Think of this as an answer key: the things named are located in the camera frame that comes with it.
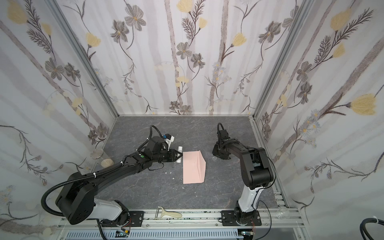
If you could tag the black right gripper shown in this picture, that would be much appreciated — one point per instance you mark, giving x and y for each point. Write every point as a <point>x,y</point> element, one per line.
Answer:
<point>220,150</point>

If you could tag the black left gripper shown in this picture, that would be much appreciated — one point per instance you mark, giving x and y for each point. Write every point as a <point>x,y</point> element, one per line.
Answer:
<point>169,155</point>

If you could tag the pink paper envelope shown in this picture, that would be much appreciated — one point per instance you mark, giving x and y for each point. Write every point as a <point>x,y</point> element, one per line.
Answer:
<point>194,167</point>

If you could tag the white glue stick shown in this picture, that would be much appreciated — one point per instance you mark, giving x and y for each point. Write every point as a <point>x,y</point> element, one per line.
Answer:
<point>180,154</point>

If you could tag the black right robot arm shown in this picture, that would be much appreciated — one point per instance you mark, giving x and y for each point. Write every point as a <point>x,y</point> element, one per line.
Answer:
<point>257,174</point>

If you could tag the cream vegetable peeler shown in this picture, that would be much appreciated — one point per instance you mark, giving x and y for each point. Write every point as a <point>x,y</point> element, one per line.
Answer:
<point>161,212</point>

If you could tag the small clear glass cup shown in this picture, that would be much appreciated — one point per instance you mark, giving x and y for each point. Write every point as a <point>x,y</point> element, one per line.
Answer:
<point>283,213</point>

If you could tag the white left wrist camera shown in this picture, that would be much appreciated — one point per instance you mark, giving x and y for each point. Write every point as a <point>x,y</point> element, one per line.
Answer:
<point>168,139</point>

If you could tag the aluminium mounting rail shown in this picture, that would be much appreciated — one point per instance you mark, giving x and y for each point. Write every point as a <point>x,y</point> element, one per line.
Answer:
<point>203,224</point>

